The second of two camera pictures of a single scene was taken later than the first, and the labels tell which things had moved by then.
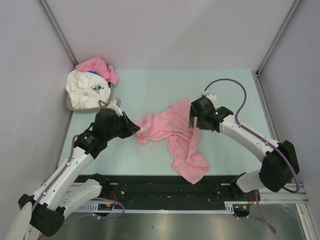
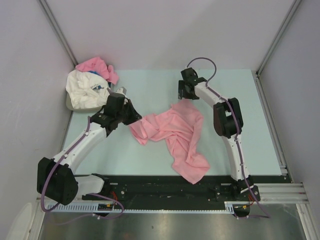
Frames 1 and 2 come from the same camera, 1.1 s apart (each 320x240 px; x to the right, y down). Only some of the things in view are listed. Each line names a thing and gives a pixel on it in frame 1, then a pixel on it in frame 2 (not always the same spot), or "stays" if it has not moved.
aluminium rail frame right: [291, 193] stays
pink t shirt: [183, 138] stays
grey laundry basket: [69, 106] stays
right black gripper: [199, 125] to [182, 93]
